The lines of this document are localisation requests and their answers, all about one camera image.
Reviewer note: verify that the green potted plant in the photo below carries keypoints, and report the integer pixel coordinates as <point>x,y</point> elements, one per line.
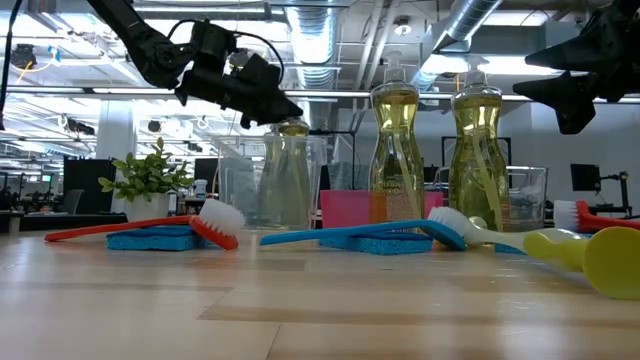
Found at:
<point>145,175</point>

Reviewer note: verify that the black aluminium table frame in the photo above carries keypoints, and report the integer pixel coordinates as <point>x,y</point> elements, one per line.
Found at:
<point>75,222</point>

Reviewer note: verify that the dark blue sponge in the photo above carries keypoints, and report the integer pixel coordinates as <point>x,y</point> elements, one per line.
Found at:
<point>375,246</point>
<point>150,242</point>
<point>507,249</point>

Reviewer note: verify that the tall clear plastic bin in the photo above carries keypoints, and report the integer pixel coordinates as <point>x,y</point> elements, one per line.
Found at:
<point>235,190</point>

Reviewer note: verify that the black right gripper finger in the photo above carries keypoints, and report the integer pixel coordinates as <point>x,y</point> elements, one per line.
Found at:
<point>570,97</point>
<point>585,55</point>

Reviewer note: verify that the blue dish brush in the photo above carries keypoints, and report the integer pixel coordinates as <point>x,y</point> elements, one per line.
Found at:
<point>350,231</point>

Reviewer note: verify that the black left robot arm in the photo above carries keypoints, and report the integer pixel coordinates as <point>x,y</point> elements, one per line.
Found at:
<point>145,45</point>

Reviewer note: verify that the dark office partition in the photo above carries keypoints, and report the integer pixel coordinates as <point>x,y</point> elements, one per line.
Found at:
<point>90,185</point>

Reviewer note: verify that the red plastic tray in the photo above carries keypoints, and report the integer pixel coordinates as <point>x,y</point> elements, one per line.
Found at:
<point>345,210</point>

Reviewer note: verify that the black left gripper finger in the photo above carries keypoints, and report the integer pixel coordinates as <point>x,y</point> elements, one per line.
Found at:
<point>275,110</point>

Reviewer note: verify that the red dish brush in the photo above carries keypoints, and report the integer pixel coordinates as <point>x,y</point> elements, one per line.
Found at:
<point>600,221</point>
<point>220,217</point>

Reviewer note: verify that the small white bottle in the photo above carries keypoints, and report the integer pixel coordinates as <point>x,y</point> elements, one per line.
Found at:
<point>201,191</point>

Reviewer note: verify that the small black monitor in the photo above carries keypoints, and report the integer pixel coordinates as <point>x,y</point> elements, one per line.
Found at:
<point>585,177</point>

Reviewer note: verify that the yellow-green dish brush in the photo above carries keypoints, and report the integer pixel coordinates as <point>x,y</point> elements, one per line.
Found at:
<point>610,262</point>

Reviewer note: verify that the grey office chair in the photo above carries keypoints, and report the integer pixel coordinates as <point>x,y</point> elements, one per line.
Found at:
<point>70,200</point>

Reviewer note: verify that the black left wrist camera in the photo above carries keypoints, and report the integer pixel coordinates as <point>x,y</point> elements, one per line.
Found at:
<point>212,42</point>

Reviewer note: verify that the black monitor stand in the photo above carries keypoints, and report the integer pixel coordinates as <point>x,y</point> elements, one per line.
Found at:
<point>623,192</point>

